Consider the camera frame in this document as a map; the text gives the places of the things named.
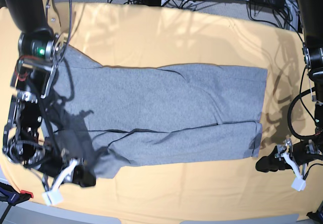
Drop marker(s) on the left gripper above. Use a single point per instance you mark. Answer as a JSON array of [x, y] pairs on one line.
[[284, 159]]

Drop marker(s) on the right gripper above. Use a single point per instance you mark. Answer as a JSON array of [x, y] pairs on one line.
[[74, 173]]

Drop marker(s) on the grey t-shirt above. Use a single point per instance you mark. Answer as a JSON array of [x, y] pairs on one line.
[[115, 117]]

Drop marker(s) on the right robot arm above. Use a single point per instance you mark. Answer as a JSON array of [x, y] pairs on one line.
[[40, 134]]

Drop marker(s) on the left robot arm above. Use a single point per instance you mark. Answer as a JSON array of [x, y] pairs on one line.
[[309, 148]]

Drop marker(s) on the black clamp right corner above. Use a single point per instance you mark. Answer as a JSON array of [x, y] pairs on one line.
[[316, 216]]

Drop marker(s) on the blue red table clamp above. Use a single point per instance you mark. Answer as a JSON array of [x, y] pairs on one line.
[[12, 197]]

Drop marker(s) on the yellow table cloth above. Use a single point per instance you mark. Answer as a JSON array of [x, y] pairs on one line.
[[140, 36]]

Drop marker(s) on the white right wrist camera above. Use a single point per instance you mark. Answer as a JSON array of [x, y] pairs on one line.
[[52, 197]]

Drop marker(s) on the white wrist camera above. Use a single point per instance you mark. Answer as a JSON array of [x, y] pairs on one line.
[[52, 197], [298, 184]]

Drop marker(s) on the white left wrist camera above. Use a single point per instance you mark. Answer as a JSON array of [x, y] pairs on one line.
[[298, 184]]

